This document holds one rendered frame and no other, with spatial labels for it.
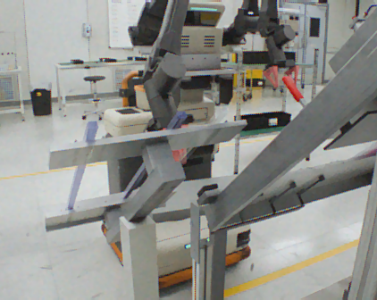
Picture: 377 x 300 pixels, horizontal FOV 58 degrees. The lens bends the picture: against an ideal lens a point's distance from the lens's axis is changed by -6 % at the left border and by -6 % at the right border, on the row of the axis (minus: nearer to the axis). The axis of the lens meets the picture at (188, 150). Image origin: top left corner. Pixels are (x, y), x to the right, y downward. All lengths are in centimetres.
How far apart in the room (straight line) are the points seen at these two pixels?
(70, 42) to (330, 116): 701
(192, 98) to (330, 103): 107
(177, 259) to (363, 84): 134
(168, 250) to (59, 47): 613
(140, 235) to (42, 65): 676
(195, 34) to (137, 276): 104
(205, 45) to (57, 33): 599
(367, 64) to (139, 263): 56
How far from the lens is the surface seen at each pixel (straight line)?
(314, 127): 60
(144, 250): 77
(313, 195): 118
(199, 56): 153
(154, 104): 80
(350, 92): 55
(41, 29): 738
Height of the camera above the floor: 117
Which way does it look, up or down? 17 degrees down
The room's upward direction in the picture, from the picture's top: straight up
